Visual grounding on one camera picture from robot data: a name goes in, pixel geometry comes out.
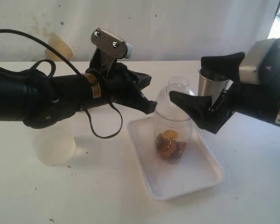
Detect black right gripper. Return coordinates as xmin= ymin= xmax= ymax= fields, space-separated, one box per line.
xmin=169 ymin=52 xmax=280 ymax=134

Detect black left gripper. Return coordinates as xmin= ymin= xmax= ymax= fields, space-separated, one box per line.
xmin=85 ymin=53 xmax=157 ymax=114

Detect stainless steel tumbler cup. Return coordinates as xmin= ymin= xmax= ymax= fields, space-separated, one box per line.
xmin=198 ymin=67 xmax=230 ymax=100

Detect clear plastic dome lid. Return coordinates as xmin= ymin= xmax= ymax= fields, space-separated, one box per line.
xmin=155 ymin=77 xmax=194 ymax=121

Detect gold coins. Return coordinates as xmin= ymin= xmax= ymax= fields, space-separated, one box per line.
xmin=161 ymin=130 xmax=178 ymax=140

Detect clear plastic jar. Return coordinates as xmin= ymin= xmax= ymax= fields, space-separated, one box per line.
xmin=154 ymin=113 xmax=194 ymax=164

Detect brown wooden blocks pile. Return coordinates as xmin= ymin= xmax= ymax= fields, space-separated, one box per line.
xmin=155 ymin=138 xmax=187 ymax=163

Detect clear plastic cap cup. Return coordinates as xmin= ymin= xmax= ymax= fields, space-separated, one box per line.
xmin=32 ymin=125 xmax=76 ymax=166

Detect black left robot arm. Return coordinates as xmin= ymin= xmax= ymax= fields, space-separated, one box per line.
xmin=0 ymin=53 xmax=157 ymax=129

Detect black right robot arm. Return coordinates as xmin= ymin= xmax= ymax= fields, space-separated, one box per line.
xmin=169 ymin=52 xmax=280 ymax=134

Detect white rectangular plastic tray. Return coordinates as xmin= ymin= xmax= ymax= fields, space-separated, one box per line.
xmin=127 ymin=118 xmax=225 ymax=201

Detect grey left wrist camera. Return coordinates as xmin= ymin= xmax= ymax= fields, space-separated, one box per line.
xmin=90 ymin=28 xmax=133 ymax=73

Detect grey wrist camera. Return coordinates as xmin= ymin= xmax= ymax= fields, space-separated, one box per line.
xmin=90 ymin=28 xmax=133 ymax=73
xmin=239 ymin=38 xmax=280 ymax=85

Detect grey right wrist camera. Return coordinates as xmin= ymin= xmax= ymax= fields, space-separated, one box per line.
xmin=239 ymin=38 xmax=280 ymax=85

